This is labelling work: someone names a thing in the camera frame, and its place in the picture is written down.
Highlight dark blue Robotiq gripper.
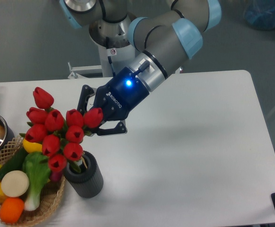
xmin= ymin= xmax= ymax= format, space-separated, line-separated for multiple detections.
xmin=77 ymin=67 xmax=149 ymax=137

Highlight blue plastic bag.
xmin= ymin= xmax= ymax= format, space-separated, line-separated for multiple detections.
xmin=243 ymin=0 xmax=275 ymax=31

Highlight dark grey ribbed vase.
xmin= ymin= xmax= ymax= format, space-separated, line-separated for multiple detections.
xmin=63 ymin=151 xmax=103 ymax=198

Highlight round cream bun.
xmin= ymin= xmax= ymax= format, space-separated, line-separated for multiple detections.
xmin=1 ymin=170 xmax=29 ymax=197

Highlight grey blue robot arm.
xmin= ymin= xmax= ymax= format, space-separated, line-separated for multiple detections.
xmin=60 ymin=0 xmax=222 ymax=136

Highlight yellow squash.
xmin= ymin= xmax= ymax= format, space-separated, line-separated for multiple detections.
xmin=22 ymin=139 xmax=42 ymax=153

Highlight red tulip bouquet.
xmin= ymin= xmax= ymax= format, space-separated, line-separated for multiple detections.
xmin=24 ymin=87 xmax=103 ymax=172

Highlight orange fruit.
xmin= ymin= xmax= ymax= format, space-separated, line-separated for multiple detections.
xmin=0 ymin=197 xmax=24 ymax=224

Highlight green bok choy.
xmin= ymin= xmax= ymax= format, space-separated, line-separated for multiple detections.
xmin=22 ymin=152 xmax=51 ymax=211

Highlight green cucumber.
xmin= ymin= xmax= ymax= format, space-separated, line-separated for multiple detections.
xmin=0 ymin=146 xmax=28 ymax=181

